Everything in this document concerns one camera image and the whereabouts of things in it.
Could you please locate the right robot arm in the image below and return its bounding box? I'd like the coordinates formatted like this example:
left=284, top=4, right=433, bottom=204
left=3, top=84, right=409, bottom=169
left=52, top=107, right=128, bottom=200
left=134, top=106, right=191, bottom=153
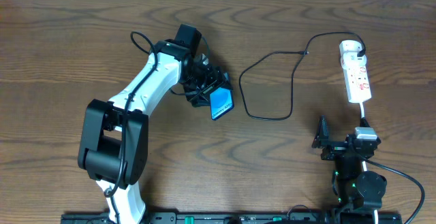
left=312, top=116, right=387, bottom=223

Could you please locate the white charger adapter plug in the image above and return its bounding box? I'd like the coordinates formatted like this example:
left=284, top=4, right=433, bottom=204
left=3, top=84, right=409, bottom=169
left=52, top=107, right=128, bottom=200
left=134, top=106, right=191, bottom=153
left=339, top=39, right=363, bottom=56

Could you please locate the white power strip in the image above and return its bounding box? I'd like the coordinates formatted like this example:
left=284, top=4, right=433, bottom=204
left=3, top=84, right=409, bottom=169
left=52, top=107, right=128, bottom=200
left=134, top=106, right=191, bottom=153
left=341, top=52, right=371, bottom=103

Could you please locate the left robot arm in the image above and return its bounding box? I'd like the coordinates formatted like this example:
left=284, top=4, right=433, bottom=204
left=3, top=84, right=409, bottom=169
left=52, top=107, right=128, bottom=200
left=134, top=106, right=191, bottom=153
left=72, top=25, right=234, bottom=223

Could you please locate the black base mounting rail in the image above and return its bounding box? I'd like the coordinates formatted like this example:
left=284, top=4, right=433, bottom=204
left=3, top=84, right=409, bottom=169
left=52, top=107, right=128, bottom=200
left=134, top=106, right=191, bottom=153
left=60, top=209, right=403, bottom=224

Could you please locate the black USB charging cable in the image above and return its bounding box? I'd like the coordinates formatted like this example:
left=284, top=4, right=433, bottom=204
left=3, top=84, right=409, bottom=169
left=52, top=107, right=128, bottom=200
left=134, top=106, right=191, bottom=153
left=238, top=31, right=367, bottom=121

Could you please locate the blue Samsung Galaxy smartphone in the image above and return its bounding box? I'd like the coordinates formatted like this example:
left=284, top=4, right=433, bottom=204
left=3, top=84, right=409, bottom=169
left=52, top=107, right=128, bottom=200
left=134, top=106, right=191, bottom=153
left=210, top=88, right=234, bottom=121

